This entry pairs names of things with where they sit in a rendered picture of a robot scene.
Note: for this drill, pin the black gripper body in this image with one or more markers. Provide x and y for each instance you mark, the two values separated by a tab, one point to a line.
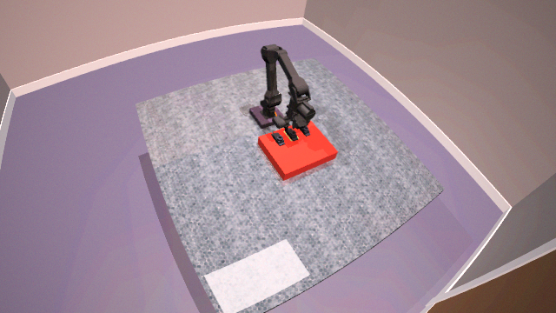
280	121

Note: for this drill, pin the dark grey micro servo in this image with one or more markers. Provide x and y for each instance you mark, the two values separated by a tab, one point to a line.
292	134

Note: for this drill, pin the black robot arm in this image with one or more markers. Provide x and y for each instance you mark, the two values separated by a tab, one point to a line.
297	85

